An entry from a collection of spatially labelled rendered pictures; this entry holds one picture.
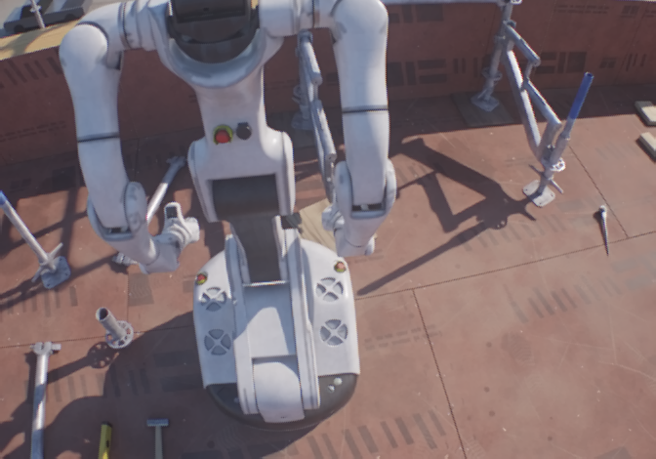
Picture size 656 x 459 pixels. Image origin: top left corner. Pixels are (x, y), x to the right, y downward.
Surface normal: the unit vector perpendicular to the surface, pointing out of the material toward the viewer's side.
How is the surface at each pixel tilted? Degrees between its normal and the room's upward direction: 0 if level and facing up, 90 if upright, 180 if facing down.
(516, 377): 0
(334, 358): 38
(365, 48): 64
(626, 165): 0
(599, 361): 0
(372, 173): 82
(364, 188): 86
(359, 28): 56
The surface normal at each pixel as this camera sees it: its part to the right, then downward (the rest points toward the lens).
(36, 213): 0.00, -0.62
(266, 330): 0.04, -0.28
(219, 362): 0.07, -0.02
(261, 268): 0.10, 0.36
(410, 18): 0.20, 0.76
